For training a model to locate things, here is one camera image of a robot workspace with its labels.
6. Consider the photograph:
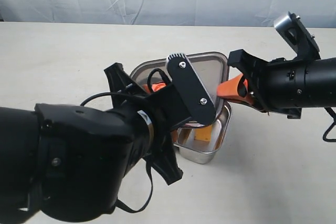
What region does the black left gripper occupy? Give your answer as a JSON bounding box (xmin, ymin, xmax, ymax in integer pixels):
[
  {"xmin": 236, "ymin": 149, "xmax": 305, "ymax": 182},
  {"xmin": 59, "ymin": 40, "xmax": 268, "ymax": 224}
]
[{"xmin": 103, "ymin": 62, "xmax": 191, "ymax": 186}]

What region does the dark transparent box lid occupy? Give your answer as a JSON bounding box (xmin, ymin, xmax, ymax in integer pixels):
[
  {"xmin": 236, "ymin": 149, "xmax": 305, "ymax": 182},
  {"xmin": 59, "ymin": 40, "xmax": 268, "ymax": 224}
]
[{"xmin": 130, "ymin": 51, "xmax": 229, "ymax": 114}]

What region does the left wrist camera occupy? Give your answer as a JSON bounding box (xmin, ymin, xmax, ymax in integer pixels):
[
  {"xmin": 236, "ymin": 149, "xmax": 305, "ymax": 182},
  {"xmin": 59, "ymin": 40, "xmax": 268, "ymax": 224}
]
[{"xmin": 166, "ymin": 53, "xmax": 216, "ymax": 125}]

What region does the yellow toy cheese wedge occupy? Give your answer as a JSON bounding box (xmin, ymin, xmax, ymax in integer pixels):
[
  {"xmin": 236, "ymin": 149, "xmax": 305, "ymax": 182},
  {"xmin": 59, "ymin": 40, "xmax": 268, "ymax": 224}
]
[{"xmin": 194, "ymin": 125, "xmax": 212, "ymax": 143}]

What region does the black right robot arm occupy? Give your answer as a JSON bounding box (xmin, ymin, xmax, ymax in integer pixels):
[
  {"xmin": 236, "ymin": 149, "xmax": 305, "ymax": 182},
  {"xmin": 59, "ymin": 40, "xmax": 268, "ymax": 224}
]
[{"xmin": 216, "ymin": 49, "xmax": 335, "ymax": 119}]

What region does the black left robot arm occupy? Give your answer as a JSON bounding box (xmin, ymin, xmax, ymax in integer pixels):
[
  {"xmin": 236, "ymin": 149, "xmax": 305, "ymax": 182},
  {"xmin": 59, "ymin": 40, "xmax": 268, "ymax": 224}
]
[{"xmin": 1, "ymin": 63, "xmax": 183, "ymax": 223}]

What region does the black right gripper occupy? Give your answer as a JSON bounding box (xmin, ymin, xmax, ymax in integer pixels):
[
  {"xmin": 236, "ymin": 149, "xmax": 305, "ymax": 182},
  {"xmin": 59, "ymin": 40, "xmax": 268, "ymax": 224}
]
[{"xmin": 216, "ymin": 49, "xmax": 302, "ymax": 119}]

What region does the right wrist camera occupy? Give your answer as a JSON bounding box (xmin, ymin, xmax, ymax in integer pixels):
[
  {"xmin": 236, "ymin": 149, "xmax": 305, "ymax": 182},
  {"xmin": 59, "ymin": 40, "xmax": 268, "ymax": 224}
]
[{"xmin": 273, "ymin": 12, "xmax": 321, "ymax": 61}]

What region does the red toy sausage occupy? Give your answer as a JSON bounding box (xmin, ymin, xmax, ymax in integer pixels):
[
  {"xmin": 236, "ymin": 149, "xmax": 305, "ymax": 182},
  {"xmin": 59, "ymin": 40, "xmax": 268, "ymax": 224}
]
[{"xmin": 183, "ymin": 122, "xmax": 204, "ymax": 128}]

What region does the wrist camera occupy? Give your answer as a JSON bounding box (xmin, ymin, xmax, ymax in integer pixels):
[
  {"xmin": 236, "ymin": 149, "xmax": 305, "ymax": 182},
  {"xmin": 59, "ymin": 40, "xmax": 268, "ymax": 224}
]
[
  {"xmin": 273, "ymin": 12, "xmax": 321, "ymax": 61},
  {"xmin": 166, "ymin": 53, "xmax": 216, "ymax": 125}
]

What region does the stainless steel lunch box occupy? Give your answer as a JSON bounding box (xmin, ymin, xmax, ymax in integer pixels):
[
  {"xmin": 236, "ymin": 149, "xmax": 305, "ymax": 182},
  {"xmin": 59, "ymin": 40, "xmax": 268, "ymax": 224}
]
[{"xmin": 171, "ymin": 102, "xmax": 232, "ymax": 164}]

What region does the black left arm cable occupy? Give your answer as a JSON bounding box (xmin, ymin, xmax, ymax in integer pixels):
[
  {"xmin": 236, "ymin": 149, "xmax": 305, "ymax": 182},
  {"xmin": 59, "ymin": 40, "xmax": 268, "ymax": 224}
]
[{"xmin": 80, "ymin": 68, "xmax": 174, "ymax": 213}]

